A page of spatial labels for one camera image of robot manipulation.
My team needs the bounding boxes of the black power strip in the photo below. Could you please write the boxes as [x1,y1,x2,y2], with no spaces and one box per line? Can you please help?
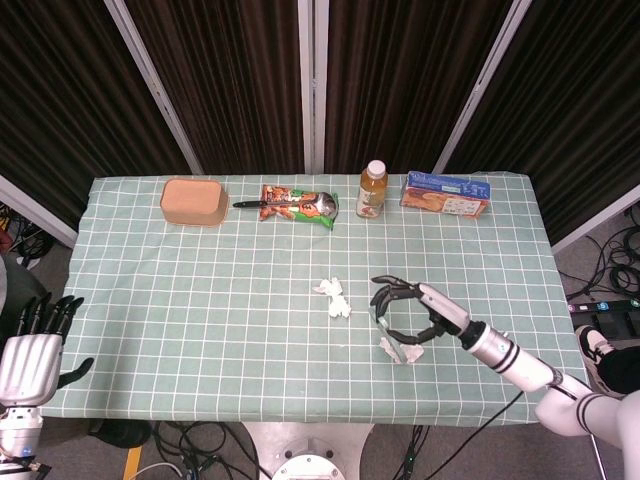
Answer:
[569,298,640,315]

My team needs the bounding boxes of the right silver and black robot hand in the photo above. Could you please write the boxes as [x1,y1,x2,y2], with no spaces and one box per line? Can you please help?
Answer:
[369,274,472,346]

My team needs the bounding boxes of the dark corrugated partition panel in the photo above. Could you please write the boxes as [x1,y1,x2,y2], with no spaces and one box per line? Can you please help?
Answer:
[444,0,640,246]
[124,0,306,175]
[0,0,196,231]
[324,0,514,174]

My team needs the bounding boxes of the green checkered tablecloth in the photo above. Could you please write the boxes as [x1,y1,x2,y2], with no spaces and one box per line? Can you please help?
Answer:
[39,172,596,429]

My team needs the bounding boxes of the orange and green snack bag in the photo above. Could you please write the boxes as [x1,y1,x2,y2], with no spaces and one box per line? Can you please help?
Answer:
[257,183,340,232]

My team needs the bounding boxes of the yellow tea bottle white cap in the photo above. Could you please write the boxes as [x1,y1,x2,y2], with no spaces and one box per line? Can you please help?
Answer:
[355,159,389,220]

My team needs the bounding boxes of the left silver and black robot hand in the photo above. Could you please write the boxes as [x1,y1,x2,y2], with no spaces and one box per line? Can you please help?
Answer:
[0,293,95,406]

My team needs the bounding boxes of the white paper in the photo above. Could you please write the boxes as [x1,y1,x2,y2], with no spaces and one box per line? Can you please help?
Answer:
[378,337,425,366]

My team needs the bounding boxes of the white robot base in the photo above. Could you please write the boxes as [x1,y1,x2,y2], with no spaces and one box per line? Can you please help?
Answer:
[242,422,374,480]

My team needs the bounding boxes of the metal spoon with black handle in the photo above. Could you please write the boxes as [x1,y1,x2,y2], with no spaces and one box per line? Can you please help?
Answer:
[232,191,337,220]

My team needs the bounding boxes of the white partition bottom rail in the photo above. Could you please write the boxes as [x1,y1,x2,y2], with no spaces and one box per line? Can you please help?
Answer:
[0,174,79,250]
[549,184,640,256]

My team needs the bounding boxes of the white double partition post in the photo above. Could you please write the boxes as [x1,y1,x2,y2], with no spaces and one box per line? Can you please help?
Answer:
[298,0,327,174]

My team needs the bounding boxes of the orange and blue carton box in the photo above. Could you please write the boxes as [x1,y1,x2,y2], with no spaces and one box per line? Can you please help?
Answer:
[399,170,492,220]

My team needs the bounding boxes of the person leg in black trousers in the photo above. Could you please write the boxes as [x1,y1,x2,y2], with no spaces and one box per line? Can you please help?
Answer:
[597,344,640,399]

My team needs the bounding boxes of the white cable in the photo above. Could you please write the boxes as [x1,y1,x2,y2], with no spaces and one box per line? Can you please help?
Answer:
[137,462,184,480]

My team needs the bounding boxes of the black floor cable bundle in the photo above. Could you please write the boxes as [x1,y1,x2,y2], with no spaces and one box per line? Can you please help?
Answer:
[149,422,264,480]
[0,204,56,271]
[559,204,640,301]

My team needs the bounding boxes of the orange plastic container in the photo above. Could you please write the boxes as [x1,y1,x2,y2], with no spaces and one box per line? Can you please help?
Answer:
[159,178,230,229]

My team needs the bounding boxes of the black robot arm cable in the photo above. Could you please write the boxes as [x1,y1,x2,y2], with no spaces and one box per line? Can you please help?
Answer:
[429,393,525,476]

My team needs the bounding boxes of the white and black sneaker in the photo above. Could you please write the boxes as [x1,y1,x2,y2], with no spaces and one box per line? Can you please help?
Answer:
[574,324,614,392]

